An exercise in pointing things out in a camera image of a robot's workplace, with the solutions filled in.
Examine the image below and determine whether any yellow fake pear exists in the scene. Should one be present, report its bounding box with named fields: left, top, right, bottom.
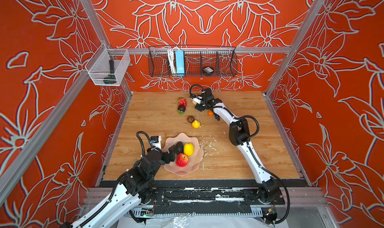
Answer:
left=192, top=120, right=201, bottom=129

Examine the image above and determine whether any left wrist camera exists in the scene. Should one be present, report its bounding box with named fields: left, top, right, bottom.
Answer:
left=150, top=136, right=162, bottom=152

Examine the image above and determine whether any white cable bundle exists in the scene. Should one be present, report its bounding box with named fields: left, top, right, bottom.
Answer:
left=166, top=47, right=177, bottom=75

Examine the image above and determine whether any black wire wall basket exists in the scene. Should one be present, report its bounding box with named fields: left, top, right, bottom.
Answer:
left=148, top=45, right=238, bottom=77

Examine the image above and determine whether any light blue box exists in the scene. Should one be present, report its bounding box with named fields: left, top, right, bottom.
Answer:
left=175, top=49, right=185, bottom=76

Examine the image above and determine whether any dark purple fake mangosteen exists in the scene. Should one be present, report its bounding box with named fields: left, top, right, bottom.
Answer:
left=178, top=104, right=186, bottom=115

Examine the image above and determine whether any clear plastic wall bin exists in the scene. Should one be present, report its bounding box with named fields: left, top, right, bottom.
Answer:
left=85, top=43, right=131, bottom=86

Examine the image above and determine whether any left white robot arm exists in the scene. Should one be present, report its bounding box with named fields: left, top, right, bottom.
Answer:
left=61, top=146, right=177, bottom=228

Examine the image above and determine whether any dark fake avocado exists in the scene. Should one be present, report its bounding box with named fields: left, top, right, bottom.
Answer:
left=174, top=142, right=184, bottom=156

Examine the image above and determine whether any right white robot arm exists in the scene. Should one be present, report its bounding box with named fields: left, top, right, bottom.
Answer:
left=189, top=84, right=291, bottom=206

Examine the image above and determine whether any brown fake passion fruit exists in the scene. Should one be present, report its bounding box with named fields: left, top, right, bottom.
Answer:
left=187, top=116, right=195, bottom=124

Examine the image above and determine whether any black brush in bin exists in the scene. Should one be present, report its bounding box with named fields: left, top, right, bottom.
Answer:
left=103, top=59, right=117, bottom=84

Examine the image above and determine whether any yellow fake lemon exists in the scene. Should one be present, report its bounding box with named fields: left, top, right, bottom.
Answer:
left=184, top=143, right=194, bottom=157

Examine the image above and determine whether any red fake strawberry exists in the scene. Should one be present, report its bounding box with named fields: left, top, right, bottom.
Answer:
left=178, top=97, right=187, bottom=106

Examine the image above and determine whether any red fake apple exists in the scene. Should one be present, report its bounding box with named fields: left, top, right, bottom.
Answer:
left=175, top=153, right=189, bottom=168

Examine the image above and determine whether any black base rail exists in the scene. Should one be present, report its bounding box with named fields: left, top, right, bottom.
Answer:
left=133, top=180, right=291, bottom=222

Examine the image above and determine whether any pink scalloped fruit bowl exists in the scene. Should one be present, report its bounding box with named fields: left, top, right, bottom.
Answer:
left=162, top=133, right=204, bottom=177

